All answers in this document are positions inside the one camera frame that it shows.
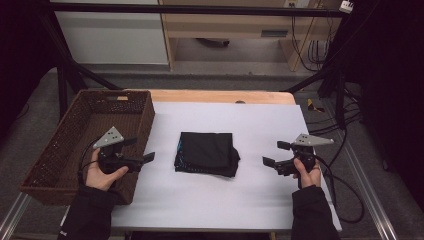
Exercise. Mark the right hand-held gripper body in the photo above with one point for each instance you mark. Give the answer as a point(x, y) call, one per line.
point(311, 140)

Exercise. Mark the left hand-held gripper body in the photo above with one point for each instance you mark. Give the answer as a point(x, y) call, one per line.
point(108, 138)

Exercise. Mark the brown wicker basket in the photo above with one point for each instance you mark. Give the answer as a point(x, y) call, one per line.
point(73, 133)

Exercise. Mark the black cloth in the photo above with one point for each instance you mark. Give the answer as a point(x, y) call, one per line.
point(206, 153)

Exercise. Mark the person's right hand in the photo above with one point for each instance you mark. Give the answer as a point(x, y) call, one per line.
point(310, 179)

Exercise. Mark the person's left hand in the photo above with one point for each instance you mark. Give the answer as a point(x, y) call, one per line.
point(100, 178)

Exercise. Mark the yellow and black clamp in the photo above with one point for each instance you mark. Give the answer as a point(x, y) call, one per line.
point(314, 106)

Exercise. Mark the black metal stand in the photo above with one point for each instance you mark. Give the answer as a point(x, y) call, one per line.
point(63, 86)
point(336, 90)

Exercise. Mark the white table mat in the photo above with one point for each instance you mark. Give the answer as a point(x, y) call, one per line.
point(213, 200)

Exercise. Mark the wooden table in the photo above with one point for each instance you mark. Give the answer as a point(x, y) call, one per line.
point(216, 96)

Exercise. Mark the black curtain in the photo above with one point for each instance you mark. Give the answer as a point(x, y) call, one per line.
point(20, 60)
point(390, 83)

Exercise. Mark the white cabinet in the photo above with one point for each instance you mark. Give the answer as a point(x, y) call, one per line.
point(113, 36)

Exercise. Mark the light wooden desk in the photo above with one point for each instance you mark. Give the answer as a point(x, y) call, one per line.
point(226, 25)

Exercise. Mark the white power strip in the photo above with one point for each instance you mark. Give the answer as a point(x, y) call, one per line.
point(346, 6)

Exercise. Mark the aluminium rail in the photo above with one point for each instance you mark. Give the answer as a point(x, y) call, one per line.
point(370, 193)
point(11, 216)

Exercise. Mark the black metal frame bar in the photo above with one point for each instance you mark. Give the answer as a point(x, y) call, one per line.
point(200, 9)

